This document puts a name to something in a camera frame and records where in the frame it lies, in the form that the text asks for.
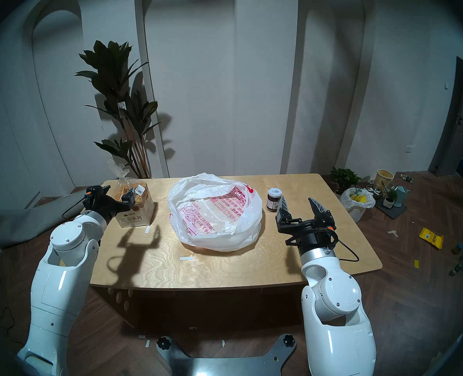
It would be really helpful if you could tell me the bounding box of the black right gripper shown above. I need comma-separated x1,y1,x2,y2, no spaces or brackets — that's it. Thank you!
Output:
277,196,338,255

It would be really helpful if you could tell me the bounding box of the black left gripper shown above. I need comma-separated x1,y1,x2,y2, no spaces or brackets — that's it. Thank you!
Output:
84,185,137,223

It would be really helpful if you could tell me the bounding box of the bagged toast bread loaf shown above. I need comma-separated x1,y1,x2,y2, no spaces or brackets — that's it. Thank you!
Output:
108,160,156,228

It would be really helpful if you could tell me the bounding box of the dark spread jar white lid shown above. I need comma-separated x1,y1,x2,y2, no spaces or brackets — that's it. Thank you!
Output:
266,188,283,212

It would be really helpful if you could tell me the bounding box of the white bin with yellow items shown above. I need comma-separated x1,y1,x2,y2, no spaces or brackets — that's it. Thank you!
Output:
340,187,376,223

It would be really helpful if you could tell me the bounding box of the white red-printed plastic bag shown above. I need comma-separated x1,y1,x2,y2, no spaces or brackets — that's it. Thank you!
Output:
168,173,263,252

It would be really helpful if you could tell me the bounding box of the small bushy green plant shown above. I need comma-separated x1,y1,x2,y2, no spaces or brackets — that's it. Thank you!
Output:
331,167,362,196

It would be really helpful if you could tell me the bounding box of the light wooden table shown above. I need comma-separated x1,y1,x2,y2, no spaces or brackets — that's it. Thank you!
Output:
88,174,383,329

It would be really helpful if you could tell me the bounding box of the small plant in white pot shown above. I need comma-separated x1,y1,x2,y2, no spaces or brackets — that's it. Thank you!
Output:
382,187,398,209

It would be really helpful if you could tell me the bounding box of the dark flat tray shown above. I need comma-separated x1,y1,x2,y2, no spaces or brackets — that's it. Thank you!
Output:
374,199,407,219

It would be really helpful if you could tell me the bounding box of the grey rolled floor mat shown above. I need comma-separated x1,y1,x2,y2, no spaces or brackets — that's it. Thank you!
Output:
0,191,88,249

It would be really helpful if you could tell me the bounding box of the teal watering jug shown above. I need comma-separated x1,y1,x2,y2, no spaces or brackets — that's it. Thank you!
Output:
394,185,411,208

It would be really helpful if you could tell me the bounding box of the tall dark-leaved potted plant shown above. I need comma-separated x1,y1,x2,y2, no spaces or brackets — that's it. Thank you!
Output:
75,40,162,179

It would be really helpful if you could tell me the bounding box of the yellow snack packet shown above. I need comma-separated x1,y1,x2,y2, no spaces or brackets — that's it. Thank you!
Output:
419,227,444,249

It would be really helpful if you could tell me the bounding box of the dark grey door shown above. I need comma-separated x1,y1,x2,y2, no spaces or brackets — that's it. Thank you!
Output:
429,51,463,177

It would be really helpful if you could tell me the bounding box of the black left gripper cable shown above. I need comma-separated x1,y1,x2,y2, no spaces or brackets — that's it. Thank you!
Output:
62,196,89,219

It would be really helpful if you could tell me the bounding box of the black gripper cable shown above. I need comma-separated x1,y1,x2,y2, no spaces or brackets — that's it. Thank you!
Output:
62,196,89,219
333,238,360,262

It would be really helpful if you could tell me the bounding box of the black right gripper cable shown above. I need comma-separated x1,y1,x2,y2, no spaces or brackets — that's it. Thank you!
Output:
333,238,360,262

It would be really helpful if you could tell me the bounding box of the grey metal robot base plate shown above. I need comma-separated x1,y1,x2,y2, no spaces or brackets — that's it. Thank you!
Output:
156,334,297,376

